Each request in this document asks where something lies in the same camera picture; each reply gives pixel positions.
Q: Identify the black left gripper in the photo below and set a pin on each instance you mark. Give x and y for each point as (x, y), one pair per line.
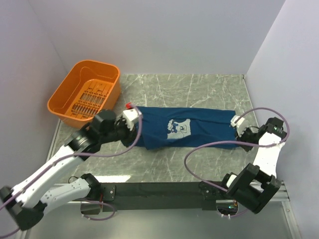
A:
(130, 136)

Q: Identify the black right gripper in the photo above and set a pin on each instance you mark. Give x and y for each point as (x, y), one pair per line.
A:
(240, 139)

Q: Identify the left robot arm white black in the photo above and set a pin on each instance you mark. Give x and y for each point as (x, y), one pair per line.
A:
(28, 201)

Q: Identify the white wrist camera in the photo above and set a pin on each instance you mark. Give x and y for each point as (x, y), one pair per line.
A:
(131, 115)
(239, 124)

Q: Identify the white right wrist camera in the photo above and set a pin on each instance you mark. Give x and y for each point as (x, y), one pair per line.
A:
(239, 124)

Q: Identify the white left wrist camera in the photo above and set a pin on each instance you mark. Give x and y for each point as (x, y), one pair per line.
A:
(131, 115)

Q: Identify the orange plastic laundry basket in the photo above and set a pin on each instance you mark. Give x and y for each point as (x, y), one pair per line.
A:
(89, 87)

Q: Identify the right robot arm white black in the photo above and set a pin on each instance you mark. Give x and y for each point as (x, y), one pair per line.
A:
(257, 183)

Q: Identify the blue Mickey Mouse t-shirt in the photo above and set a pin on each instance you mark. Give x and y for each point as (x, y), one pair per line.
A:
(184, 127)

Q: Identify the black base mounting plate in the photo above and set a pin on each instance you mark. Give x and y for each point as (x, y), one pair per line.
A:
(160, 195)

